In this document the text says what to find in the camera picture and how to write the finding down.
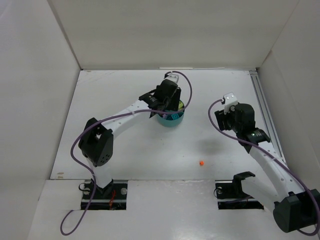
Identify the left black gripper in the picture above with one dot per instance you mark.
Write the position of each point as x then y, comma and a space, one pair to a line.
171, 100

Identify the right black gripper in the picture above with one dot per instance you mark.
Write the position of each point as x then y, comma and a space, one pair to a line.
220, 120

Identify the teal divided round container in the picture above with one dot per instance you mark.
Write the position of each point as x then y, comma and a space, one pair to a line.
172, 120

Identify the teal square lego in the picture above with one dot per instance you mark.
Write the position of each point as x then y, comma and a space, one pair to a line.
175, 116

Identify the light green small lego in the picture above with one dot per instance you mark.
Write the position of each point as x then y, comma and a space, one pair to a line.
180, 105

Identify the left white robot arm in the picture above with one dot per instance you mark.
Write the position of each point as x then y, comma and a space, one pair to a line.
98, 143

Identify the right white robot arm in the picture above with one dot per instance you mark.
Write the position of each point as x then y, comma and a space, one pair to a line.
294, 206

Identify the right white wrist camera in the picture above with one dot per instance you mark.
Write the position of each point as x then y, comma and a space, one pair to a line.
229, 100

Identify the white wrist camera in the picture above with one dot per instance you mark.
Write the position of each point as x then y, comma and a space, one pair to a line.
172, 77
229, 100

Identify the aluminium rail right edge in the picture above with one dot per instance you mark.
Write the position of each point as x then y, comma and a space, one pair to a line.
266, 114

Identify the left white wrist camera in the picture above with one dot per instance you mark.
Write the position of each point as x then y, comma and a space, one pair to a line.
172, 77

